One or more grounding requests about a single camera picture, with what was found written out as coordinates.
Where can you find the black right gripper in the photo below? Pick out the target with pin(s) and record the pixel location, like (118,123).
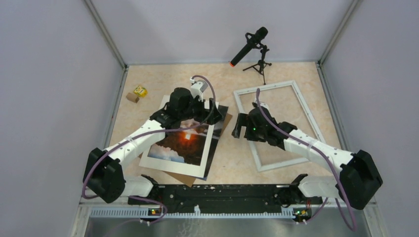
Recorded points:
(242,121)

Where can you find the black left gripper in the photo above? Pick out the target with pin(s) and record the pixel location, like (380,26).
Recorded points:
(206,116)

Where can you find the white picture frame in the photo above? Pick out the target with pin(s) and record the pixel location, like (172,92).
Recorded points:
(307,113)

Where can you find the clear acrylic glass sheet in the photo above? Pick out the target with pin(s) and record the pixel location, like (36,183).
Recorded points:
(283,105)

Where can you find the white photo mat board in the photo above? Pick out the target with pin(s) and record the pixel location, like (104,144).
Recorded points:
(175,167)

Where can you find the sunset landscape photo print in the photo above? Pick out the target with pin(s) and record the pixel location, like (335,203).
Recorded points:
(187,147)

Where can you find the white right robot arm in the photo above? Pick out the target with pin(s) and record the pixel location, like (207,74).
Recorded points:
(355,177)

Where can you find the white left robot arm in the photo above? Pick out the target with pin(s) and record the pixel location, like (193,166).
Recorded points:
(104,177)

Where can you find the black mini tripod stand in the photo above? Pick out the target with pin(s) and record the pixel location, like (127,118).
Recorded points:
(261,64)

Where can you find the yellow toy cube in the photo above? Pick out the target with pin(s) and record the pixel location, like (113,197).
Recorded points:
(140,91)

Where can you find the small brown cardboard block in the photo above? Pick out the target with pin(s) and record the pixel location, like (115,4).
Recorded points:
(132,97)

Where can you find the brown cardboard backing board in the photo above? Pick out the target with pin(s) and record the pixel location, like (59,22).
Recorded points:
(189,180)

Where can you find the black shotgun microphone orange tip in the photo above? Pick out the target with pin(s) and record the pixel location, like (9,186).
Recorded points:
(253,41)

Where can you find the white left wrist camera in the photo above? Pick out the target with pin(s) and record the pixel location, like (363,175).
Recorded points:
(197,88)

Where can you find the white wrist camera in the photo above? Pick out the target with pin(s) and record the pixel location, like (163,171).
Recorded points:
(261,104)
(197,88)

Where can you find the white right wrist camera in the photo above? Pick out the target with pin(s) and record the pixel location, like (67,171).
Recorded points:
(261,104)

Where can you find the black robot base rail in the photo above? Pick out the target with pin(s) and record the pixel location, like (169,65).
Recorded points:
(230,198)

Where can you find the white toothed cable channel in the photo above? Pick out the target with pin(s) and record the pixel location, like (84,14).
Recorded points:
(144,213)

